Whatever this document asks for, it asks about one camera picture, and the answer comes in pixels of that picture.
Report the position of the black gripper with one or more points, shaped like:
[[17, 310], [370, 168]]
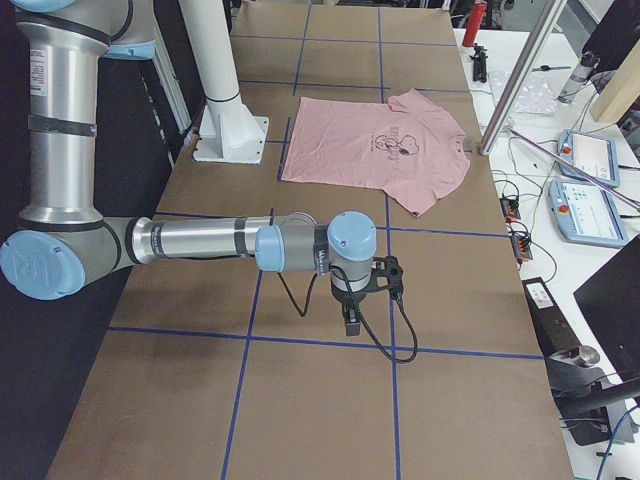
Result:
[[346, 300]]

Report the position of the pink Snoopy t-shirt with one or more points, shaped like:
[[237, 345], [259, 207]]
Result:
[[409, 147]]

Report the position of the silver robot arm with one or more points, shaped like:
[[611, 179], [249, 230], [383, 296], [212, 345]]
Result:
[[65, 243]]

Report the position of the lower orange connector block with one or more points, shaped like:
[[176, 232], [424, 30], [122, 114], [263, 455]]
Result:
[[521, 246]]

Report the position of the orange connector block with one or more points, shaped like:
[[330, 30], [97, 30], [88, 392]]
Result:
[[521, 246], [510, 208]]

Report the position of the upper orange connector block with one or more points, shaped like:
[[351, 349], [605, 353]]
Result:
[[510, 208]]

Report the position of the black box with label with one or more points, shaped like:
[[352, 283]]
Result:
[[553, 331]]

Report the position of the near blue teach pendant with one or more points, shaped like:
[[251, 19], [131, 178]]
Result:
[[586, 214]]

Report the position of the blue teach pendant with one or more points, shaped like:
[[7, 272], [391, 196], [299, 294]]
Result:
[[586, 214], [592, 154]]

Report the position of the black monitor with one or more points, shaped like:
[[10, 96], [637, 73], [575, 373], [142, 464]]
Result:
[[609, 302]]

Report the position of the black folded tripod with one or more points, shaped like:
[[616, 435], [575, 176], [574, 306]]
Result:
[[479, 68]]

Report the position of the clear plastic bag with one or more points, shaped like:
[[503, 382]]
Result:
[[535, 97]]

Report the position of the far blue teach pendant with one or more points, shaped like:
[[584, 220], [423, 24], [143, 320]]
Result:
[[592, 154]]

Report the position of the red water bottle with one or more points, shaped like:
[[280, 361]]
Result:
[[474, 23]]

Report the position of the wooden beam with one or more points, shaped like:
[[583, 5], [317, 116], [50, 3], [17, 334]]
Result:
[[616, 39]]

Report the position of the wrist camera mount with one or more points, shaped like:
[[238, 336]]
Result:
[[386, 275]]

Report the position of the white pedestal column base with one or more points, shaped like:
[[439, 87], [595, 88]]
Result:
[[228, 132]]

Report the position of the aluminium frame post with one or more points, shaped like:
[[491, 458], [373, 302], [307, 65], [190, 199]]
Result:
[[523, 66]]

